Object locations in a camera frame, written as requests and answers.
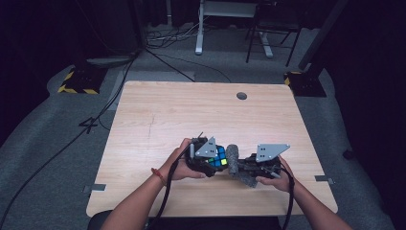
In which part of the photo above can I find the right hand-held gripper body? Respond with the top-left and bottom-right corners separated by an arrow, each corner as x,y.
244,143 -> 291,180

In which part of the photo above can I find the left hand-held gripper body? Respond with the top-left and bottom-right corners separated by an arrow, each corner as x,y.
185,131 -> 221,178

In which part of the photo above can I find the grey fleece cloth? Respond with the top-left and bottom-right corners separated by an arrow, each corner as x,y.
225,144 -> 259,189

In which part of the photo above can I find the multicoloured puzzle cube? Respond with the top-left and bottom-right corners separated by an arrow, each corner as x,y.
207,145 -> 229,169

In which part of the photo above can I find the person's right hand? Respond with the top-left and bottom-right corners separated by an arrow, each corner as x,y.
256,155 -> 297,194

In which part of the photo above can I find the person's left hand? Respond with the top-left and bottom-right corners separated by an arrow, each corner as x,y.
158,137 -> 207,185

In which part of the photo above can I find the person's black clothing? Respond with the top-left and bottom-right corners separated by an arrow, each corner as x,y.
87,209 -> 282,230

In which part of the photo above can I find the black yellow-striped stand base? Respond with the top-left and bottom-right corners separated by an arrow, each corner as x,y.
283,70 -> 327,98
56,65 -> 108,96

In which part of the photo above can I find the black metal chair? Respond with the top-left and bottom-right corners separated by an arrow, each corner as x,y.
244,0 -> 303,68

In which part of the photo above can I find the black slanted stand pole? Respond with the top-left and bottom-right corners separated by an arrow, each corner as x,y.
298,0 -> 350,72

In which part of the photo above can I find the left hand-held gripper black cable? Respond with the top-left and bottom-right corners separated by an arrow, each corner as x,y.
147,146 -> 193,230

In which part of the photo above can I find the hand-held gripper black cable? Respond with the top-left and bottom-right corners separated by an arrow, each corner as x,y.
280,166 -> 297,230
147,146 -> 193,230

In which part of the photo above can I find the right hand-held gripper black cable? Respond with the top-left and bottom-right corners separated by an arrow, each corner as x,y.
280,166 -> 297,230

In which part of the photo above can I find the red string bracelet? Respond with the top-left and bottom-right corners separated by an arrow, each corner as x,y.
150,167 -> 168,187

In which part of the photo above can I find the grey table edge bracket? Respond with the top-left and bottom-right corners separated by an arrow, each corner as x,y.
314,174 -> 335,186
82,183 -> 107,195

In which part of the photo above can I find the straight black floor cable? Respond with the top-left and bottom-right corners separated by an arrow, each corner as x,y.
145,47 -> 196,82

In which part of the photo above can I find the white desk frame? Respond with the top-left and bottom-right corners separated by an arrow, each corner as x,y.
194,0 -> 274,59

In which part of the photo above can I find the bundle of floor cables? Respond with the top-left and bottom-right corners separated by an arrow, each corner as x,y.
146,22 -> 212,50

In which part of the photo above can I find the long black floor cable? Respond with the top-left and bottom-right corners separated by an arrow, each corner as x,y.
0,52 -> 140,228

